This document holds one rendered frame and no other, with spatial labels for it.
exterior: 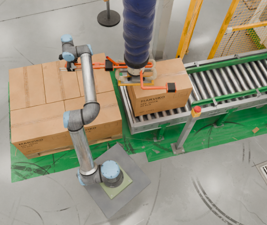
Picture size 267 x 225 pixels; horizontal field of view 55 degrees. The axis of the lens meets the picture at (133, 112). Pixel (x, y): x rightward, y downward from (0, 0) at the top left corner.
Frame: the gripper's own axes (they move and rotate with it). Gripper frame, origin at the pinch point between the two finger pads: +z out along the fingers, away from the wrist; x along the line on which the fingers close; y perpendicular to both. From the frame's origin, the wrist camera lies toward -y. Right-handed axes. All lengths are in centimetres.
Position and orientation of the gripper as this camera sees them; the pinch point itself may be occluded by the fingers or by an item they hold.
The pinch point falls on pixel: (71, 65)
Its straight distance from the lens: 246.2
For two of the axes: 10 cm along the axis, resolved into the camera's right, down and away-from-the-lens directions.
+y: 10.0, -0.1, 0.4
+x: -0.2, -8.8, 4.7
